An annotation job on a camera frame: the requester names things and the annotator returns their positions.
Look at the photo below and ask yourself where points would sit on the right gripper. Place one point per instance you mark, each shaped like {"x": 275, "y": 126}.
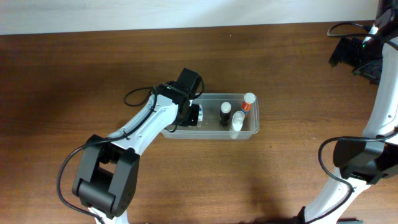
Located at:
{"x": 344, "y": 53}

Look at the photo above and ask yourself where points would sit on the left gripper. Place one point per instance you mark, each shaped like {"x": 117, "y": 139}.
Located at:
{"x": 193, "y": 120}

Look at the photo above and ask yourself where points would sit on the white Panadol box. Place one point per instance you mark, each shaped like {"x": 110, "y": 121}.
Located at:
{"x": 200, "y": 114}

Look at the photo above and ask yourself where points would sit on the clear plastic container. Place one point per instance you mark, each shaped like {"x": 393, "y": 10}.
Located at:
{"x": 209, "y": 127}

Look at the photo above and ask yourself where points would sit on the dark bottle white cap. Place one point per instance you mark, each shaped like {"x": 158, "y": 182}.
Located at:
{"x": 225, "y": 113}

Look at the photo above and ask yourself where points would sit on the white Calamine lotion bottle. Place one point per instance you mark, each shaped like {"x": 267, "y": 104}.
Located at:
{"x": 236, "y": 124}

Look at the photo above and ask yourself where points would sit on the orange tube white cap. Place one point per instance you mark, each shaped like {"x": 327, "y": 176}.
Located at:
{"x": 248, "y": 100}

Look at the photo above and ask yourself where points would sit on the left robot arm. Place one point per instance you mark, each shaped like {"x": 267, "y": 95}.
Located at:
{"x": 106, "y": 178}

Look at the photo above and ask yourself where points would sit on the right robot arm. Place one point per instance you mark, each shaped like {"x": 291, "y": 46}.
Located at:
{"x": 353, "y": 164}

